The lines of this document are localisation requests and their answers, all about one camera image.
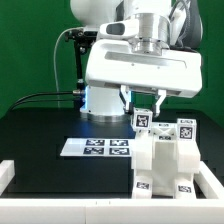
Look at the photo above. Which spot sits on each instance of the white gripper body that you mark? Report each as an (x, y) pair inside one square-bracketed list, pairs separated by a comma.
[(112, 64)]

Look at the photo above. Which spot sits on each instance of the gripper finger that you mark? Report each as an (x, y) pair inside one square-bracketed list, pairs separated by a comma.
[(159, 97), (125, 96)]

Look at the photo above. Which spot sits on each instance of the small white tagged cube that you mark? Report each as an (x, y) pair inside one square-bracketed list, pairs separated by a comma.
[(141, 119)]

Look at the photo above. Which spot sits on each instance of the white X-frame chair legs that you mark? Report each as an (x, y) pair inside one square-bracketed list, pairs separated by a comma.
[(187, 152)]

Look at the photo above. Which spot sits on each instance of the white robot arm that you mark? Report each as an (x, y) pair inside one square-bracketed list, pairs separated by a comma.
[(142, 46)]

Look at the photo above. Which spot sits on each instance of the white left fence bar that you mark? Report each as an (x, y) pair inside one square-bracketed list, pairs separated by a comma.
[(7, 172)]

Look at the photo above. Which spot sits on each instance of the white front fence bar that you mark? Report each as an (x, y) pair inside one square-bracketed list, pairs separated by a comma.
[(116, 211)]

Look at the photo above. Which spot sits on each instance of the black camera on stand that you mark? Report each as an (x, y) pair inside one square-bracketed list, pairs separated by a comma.
[(81, 50)]

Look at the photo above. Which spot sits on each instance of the white flat tagged base plate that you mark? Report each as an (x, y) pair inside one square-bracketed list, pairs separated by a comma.
[(97, 147)]

